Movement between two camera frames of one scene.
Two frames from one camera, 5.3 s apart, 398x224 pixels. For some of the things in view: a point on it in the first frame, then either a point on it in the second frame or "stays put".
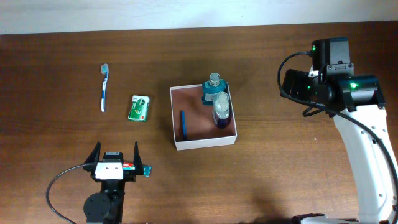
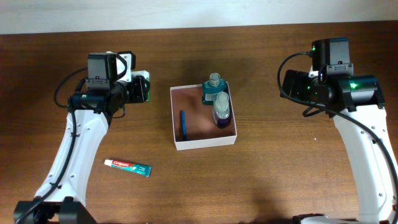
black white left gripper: [130, 175] to [140, 96]
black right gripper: [300, 78] stays put
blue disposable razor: [183, 124] stays put
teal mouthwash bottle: [211, 88] stays put
